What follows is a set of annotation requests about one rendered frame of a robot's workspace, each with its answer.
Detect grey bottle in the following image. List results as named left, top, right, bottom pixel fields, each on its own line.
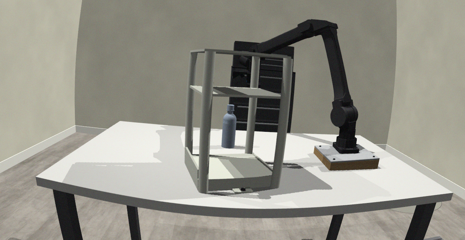
left=221, top=105, right=236, bottom=149

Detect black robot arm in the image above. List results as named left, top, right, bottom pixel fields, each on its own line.
left=232, top=19, right=359, bottom=154

